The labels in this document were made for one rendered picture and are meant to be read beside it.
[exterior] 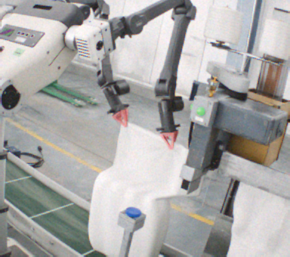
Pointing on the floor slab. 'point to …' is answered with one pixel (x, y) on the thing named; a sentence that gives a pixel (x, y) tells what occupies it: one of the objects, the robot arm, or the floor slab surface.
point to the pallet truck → (70, 94)
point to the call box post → (125, 243)
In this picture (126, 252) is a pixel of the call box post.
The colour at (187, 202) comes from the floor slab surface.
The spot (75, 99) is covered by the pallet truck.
